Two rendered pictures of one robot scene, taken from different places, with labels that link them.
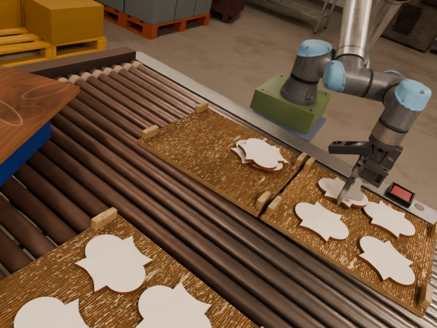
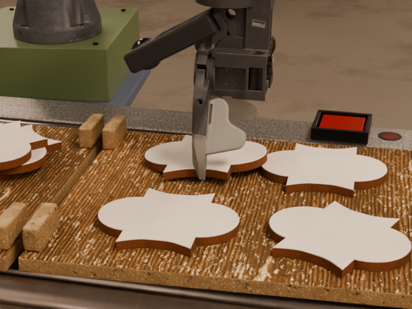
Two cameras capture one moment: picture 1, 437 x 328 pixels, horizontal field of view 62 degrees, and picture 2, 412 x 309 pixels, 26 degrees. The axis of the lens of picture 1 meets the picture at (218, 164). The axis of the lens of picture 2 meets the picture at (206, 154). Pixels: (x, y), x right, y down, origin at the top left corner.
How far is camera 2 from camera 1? 25 cm
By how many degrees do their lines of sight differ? 17
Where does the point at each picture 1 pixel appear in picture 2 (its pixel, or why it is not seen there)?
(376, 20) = not seen: outside the picture
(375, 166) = (235, 54)
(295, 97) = (49, 28)
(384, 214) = (312, 162)
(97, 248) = not seen: outside the picture
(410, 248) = (388, 201)
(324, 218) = (173, 212)
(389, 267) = (349, 244)
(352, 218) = (243, 195)
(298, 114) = (72, 64)
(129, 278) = not seen: outside the picture
